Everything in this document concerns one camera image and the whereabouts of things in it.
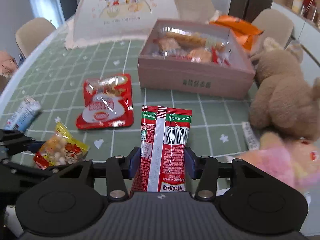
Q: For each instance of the dark glass cabinet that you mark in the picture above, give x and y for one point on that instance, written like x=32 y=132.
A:
x=250 y=0

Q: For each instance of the brown plush bear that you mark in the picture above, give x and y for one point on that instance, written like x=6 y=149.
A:
x=280 y=92

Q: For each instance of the green checked tablecloth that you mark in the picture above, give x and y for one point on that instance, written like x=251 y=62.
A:
x=175 y=110

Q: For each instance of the pink cardboard box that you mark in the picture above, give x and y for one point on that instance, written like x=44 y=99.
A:
x=190 y=80

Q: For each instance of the orange snack bag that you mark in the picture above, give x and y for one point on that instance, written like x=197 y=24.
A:
x=240 y=27

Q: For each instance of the white sideboard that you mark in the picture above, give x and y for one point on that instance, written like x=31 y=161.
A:
x=307 y=37

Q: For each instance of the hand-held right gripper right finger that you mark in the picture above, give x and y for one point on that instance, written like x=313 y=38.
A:
x=190 y=163

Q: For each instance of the beige dining chair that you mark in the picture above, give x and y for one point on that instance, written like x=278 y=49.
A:
x=32 y=35
x=272 y=25

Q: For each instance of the red striped snack packet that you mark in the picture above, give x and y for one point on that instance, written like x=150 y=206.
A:
x=162 y=135

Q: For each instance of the large red white snack packet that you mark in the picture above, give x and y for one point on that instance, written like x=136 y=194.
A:
x=105 y=105

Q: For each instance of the printed folding food cover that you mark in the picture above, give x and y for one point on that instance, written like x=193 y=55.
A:
x=100 y=30

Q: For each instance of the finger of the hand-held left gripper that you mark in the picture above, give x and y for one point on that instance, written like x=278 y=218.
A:
x=47 y=171
x=32 y=146

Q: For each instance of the red gift bag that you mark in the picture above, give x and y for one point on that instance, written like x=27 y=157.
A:
x=309 y=2

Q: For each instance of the yellow white jar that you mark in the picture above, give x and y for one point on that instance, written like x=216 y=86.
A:
x=297 y=3

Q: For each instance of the glass jar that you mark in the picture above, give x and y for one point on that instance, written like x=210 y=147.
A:
x=313 y=12

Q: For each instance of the small dark red packet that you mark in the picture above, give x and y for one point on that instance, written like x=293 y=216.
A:
x=220 y=56

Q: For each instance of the yellow snack packet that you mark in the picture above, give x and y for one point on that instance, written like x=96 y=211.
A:
x=60 y=147

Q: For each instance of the pink brown fuzzy object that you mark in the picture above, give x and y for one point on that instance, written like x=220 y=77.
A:
x=7 y=63

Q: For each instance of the pink plush toy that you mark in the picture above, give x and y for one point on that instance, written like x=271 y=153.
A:
x=275 y=160

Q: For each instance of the long brown pastry packet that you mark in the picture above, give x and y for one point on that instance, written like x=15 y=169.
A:
x=192 y=39

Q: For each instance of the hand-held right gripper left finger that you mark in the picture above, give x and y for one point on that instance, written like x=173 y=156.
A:
x=132 y=163

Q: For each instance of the brown red snack packet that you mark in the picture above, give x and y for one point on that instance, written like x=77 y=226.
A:
x=170 y=44

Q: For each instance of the blue white snack packet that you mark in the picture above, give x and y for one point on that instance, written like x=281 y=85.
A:
x=21 y=115

